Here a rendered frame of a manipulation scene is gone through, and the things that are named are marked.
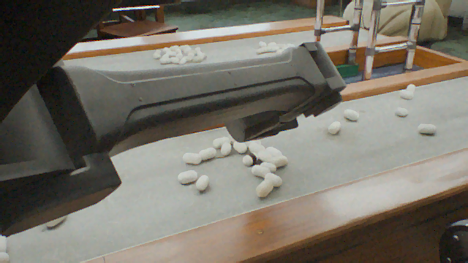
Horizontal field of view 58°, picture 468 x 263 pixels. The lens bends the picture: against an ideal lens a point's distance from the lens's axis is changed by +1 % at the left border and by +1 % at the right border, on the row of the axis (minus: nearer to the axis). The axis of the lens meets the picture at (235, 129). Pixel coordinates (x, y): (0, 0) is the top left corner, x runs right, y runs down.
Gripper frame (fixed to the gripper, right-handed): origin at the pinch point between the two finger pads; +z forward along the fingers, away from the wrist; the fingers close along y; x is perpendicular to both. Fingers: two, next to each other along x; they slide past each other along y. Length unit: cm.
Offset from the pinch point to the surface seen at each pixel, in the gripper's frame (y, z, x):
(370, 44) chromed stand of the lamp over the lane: -49, 16, -18
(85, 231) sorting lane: 29.9, 0.6, 10.3
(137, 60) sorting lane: 2, 65, -41
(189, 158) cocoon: 9.4, 8.4, 2.0
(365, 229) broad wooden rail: -7.3, -14.7, 21.1
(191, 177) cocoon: 11.1, 3.7, 6.0
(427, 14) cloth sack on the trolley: -249, 161, -85
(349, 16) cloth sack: -282, 280, -143
